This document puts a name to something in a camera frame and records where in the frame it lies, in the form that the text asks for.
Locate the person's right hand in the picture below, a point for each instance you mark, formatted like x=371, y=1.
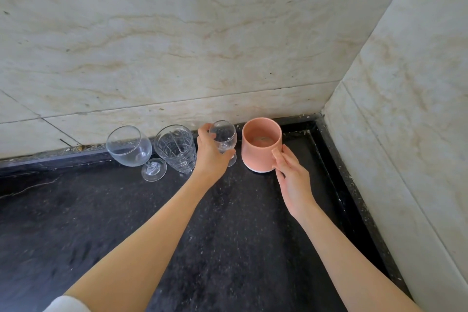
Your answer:
x=297, y=185

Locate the person's left hand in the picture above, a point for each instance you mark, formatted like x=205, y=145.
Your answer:
x=206, y=156

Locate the person's left thumb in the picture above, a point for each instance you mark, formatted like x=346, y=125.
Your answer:
x=226, y=156

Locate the person's right thumb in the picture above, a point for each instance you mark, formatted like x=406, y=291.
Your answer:
x=278, y=162

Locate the small clear wine glass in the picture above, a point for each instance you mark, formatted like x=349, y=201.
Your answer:
x=225, y=138

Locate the pink ceramic cup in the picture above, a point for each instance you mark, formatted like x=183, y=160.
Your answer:
x=260, y=149

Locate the person's left forearm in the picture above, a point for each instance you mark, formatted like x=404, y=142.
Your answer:
x=146, y=242

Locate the person's right forearm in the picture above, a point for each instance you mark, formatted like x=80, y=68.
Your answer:
x=347, y=264

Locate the ribbed clear glass tumbler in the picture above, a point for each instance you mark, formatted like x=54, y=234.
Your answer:
x=175, y=149

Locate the large clear wine glass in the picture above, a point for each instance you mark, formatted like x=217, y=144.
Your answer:
x=129, y=147

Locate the white sleeve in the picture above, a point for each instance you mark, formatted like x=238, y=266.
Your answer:
x=67, y=304

